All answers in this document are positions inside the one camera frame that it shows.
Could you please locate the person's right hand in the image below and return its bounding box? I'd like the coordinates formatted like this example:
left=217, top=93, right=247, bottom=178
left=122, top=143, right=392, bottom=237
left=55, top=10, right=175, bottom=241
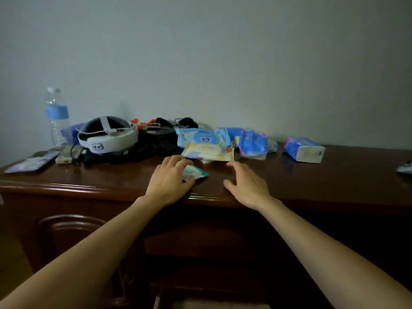
left=223, top=161, right=274, bottom=211

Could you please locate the person's left hand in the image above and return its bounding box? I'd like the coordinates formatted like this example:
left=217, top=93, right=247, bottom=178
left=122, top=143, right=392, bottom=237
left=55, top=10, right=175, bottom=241
left=145, top=154, right=196, bottom=208

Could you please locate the small teal white packet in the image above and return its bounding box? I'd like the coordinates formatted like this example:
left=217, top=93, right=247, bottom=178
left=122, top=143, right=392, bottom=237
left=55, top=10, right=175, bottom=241
left=182, top=164, right=210, bottom=183

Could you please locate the cream wet wipes pack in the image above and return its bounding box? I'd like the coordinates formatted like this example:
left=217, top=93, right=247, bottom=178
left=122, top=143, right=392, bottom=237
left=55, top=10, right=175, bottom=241
left=181, top=142, right=235, bottom=163

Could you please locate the large light blue wet wipes pack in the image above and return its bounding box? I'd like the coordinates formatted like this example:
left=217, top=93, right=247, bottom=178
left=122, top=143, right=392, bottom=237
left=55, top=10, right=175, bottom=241
left=175, top=127, right=232, bottom=149

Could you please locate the blue boxy tissue pack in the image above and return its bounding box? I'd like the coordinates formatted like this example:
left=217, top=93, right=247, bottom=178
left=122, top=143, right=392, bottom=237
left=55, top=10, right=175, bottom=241
left=218, top=127, right=245, bottom=147

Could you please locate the blue white-ended tissue pack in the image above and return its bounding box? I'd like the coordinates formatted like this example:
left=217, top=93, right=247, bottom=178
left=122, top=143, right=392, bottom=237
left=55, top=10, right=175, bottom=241
left=284, top=136, right=326, bottom=164

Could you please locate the person's left forearm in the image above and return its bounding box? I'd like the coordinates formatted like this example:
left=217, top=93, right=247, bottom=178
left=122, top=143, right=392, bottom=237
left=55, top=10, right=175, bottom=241
left=0, top=196, right=165, bottom=309

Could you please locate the person's right forearm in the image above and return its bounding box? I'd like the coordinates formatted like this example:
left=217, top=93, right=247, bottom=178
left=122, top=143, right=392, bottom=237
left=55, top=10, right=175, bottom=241
left=257, top=197, right=412, bottom=309

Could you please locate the black bag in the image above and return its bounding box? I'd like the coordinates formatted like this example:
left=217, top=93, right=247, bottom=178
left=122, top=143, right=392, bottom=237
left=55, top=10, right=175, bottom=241
left=82, top=127, right=184, bottom=166

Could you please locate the beige power bank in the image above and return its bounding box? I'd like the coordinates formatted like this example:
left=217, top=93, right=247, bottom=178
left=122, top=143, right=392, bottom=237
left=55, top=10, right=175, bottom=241
left=55, top=144, right=84, bottom=164

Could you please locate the dark wooden cabinet door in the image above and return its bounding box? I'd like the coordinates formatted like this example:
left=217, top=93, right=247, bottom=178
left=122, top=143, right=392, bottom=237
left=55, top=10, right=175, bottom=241
left=33, top=215, right=142, bottom=309

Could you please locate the blue pouch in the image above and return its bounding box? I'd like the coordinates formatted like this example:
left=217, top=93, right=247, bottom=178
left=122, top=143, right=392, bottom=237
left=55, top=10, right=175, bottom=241
left=60, top=122, right=88, bottom=145

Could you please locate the clear plastic water bottle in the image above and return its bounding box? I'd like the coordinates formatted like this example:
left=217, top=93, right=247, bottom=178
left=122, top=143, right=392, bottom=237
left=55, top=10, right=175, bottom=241
left=45, top=87, right=70, bottom=148

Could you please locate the smartphone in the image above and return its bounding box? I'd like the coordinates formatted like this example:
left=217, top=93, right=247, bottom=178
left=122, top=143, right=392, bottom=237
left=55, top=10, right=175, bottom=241
left=4, top=151, right=61, bottom=174

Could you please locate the orange strap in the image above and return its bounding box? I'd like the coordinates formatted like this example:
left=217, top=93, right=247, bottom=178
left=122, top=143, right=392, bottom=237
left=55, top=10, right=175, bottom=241
left=131, top=118, right=161, bottom=131

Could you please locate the white head strap headset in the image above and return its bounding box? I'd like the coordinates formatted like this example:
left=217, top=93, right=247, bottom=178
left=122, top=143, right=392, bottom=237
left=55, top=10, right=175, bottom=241
left=77, top=116, right=139, bottom=155

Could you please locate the white cable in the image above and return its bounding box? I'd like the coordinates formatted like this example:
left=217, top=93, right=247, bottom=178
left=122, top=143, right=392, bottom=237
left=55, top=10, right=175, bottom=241
left=76, top=122, right=161, bottom=139

